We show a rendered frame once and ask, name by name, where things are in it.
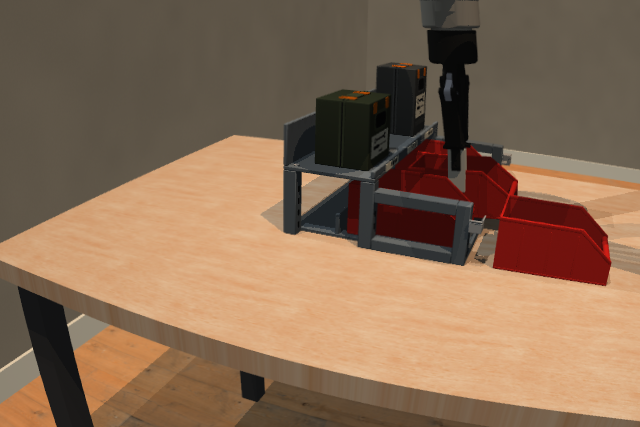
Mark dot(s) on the grey metal shelf rack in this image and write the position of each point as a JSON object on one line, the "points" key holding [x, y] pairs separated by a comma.
{"points": [[329, 217]]}

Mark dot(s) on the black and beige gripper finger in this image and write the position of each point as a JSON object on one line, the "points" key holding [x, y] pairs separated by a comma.
{"points": [[465, 118], [452, 114]]}

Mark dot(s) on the black case with orange latches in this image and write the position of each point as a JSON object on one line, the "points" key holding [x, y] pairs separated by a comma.
{"points": [[407, 85]]}

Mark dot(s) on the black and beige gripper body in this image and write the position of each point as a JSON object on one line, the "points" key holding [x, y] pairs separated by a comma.
{"points": [[452, 49]]}

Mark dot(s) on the olive green tool case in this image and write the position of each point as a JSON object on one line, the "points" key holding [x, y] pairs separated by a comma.
{"points": [[352, 129]]}

